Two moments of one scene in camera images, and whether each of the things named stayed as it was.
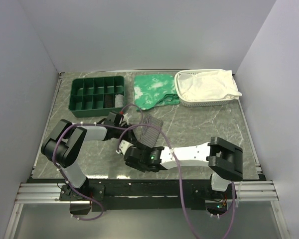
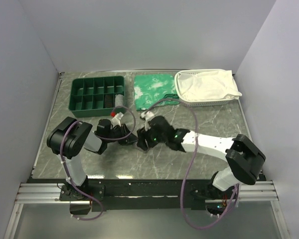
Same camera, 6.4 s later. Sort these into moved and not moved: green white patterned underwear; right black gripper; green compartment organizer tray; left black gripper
Moved: right black gripper
Not moved: left black gripper; green compartment organizer tray; green white patterned underwear
